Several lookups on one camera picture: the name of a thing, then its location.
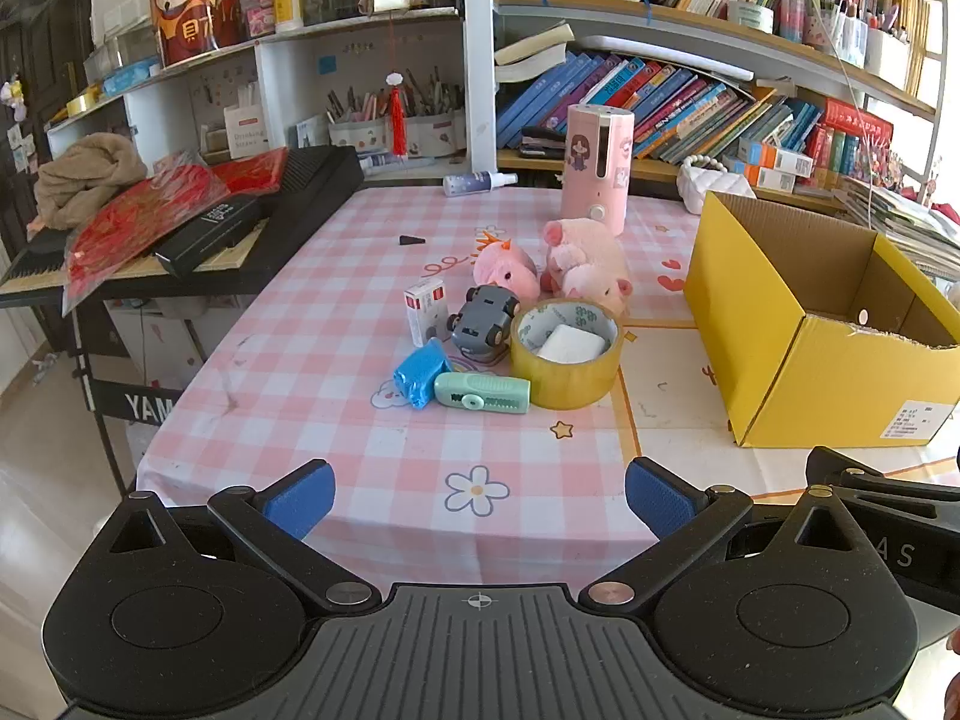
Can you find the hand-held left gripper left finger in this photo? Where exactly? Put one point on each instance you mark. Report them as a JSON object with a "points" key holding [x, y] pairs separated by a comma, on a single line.
{"points": [[304, 499]]}

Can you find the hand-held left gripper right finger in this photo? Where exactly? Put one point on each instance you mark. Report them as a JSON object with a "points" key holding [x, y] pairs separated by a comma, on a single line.
{"points": [[660, 499]]}

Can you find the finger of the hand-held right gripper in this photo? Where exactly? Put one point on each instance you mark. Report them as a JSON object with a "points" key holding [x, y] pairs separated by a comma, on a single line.
{"points": [[862, 474]]}

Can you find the yellow cardboard box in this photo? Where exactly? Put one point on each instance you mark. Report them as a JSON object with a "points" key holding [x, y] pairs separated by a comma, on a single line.
{"points": [[825, 390]]}

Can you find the yellow tape roll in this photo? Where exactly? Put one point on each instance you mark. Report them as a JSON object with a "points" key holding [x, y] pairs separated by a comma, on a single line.
{"points": [[562, 386]]}

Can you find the white charger plug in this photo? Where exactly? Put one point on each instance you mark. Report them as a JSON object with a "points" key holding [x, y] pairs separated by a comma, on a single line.
{"points": [[570, 345]]}

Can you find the white red staple box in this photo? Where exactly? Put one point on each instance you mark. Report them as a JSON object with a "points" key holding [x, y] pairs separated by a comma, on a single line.
{"points": [[426, 311]]}

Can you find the pink plush pig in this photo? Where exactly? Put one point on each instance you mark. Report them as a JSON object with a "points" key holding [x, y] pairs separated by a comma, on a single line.
{"points": [[592, 262]]}

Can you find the pink plush chick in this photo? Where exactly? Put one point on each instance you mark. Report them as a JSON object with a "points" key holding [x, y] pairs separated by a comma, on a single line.
{"points": [[502, 270]]}

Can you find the person's right hand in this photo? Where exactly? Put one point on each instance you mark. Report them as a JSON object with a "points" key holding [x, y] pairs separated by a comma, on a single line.
{"points": [[955, 682]]}

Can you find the blue crumpled wrapper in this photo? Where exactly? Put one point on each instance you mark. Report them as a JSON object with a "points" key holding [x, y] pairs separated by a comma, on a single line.
{"points": [[420, 375]]}

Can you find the black keyboard stand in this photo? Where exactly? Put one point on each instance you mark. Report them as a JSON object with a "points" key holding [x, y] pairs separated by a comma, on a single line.
{"points": [[142, 405]]}

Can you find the grey toy car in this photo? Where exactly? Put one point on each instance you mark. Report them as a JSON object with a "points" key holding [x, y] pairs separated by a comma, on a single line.
{"points": [[480, 319]]}

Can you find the stack of magazines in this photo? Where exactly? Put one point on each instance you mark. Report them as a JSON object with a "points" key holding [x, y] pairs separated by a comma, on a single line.
{"points": [[900, 217]]}

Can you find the long black box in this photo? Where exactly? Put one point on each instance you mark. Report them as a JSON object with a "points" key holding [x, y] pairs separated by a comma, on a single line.
{"points": [[214, 232]]}

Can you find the orange white carton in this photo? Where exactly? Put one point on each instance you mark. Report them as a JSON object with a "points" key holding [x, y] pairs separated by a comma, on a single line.
{"points": [[765, 178], [776, 159]]}

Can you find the red plastic packets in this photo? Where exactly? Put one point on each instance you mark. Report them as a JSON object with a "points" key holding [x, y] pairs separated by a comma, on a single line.
{"points": [[142, 225]]}

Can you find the black electric keyboard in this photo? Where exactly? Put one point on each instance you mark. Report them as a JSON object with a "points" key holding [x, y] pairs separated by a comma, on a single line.
{"points": [[315, 180]]}

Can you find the pink cylinder with stickers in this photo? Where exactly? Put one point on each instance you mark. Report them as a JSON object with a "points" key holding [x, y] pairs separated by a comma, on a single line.
{"points": [[596, 165]]}

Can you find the red boxed book set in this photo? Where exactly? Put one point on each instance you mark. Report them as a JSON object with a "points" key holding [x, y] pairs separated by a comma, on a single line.
{"points": [[859, 124]]}

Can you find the white spray bottle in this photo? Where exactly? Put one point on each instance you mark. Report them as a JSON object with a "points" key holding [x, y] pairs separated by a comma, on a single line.
{"points": [[472, 184]]}

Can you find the white pen holder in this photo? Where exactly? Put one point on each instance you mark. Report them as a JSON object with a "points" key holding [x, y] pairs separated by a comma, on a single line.
{"points": [[431, 131], [358, 133]]}

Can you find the beige cloth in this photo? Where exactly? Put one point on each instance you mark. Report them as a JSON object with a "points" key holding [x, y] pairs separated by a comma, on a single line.
{"points": [[82, 180]]}

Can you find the red tassel knot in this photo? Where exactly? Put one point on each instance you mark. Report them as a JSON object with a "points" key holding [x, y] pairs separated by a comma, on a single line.
{"points": [[396, 116]]}

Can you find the row of colourful books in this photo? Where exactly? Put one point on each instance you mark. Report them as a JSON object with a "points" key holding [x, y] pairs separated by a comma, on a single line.
{"points": [[660, 105]]}

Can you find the white glue bottle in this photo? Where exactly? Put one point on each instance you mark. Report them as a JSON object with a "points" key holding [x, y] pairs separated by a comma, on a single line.
{"points": [[793, 4]]}

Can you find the white bookshelf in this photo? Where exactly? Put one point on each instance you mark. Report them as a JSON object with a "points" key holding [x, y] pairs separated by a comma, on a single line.
{"points": [[478, 52]]}

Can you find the white bottle yellow label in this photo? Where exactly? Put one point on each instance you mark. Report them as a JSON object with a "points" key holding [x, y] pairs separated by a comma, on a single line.
{"points": [[287, 0]]}

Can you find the printed paper figure decoration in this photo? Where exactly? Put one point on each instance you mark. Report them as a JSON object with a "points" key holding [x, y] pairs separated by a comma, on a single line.
{"points": [[195, 7]]}

